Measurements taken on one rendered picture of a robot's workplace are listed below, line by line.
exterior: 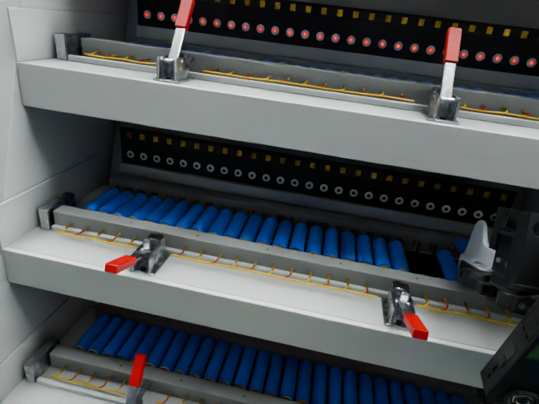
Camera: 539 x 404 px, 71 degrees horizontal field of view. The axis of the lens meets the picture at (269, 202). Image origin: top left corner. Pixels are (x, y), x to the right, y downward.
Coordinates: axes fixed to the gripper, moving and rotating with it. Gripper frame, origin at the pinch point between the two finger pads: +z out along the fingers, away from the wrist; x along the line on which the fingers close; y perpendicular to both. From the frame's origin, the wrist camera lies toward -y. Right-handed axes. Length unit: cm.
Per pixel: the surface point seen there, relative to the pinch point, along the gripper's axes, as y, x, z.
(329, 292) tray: -5.0, 16.2, -4.4
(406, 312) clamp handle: -3.7, 9.6, -9.6
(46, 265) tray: -7.3, 46.6, -7.6
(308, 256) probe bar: -2.0, 19.1, -2.9
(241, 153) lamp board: 8.2, 30.5, 7.2
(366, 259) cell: -1.5, 12.4, -0.5
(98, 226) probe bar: -3.1, 43.8, -3.2
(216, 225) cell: -1.1, 30.7, 0.7
